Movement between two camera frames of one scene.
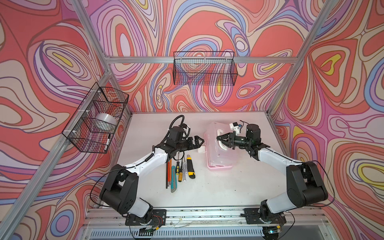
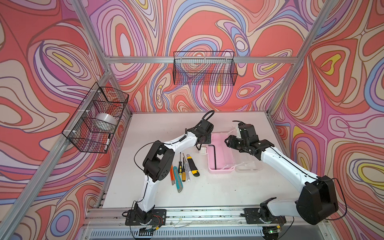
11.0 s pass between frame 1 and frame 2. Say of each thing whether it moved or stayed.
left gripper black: moved
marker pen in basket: stayed
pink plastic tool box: moved
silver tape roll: stayed
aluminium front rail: stayed
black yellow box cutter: moved
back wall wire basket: stayed
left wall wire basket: stayed
